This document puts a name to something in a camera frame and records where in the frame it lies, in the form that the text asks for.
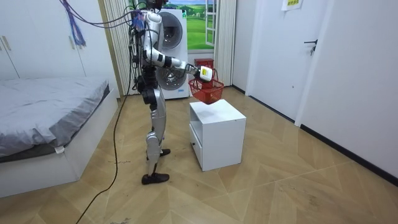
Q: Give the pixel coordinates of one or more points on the red box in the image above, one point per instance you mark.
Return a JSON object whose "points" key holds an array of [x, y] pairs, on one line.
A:
{"points": [[203, 62]]}

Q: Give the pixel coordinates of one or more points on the robot legs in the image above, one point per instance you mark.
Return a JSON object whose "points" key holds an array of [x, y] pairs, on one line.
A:
{"points": [[158, 119]]}

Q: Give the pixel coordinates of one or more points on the grey bed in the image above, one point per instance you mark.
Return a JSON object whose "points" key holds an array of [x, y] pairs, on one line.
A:
{"points": [[46, 109]]}

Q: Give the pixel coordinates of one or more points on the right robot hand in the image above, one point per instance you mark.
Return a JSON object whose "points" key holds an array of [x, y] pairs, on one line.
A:
{"points": [[206, 74]]}

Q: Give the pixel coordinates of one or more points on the red plastic shopping basket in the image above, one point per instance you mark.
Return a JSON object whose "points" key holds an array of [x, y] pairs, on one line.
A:
{"points": [[207, 91]]}

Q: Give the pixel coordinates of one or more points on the robot body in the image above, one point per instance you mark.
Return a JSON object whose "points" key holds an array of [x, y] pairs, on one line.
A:
{"points": [[148, 72]]}

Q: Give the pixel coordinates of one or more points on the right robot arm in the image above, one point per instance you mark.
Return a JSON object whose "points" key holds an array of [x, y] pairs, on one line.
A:
{"points": [[155, 57]]}

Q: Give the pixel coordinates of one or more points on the paper note with yellow label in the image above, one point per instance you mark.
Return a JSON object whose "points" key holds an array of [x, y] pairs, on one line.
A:
{"points": [[291, 3]]}

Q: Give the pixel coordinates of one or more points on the landscape window wall poster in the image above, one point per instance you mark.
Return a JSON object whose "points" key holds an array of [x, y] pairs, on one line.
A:
{"points": [[196, 29]]}

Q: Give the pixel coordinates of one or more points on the white striped curtain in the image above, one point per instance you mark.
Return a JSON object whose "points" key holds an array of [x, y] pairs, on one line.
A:
{"points": [[119, 46], [224, 40]]}

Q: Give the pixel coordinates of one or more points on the white door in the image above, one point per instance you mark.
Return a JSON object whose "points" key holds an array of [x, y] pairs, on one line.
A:
{"points": [[280, 59]]}

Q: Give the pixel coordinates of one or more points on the white wardrobe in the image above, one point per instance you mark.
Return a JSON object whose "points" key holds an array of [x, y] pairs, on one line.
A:
{"points": [[37, 37]]}

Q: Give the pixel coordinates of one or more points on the white washing machine tower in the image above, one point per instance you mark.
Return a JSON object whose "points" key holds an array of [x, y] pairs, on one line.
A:
{"points": [[178, 49]]}

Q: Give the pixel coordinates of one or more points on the white bedside cabinet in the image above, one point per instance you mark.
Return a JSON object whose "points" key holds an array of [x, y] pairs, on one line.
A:
{"points": [[222, 140]]}

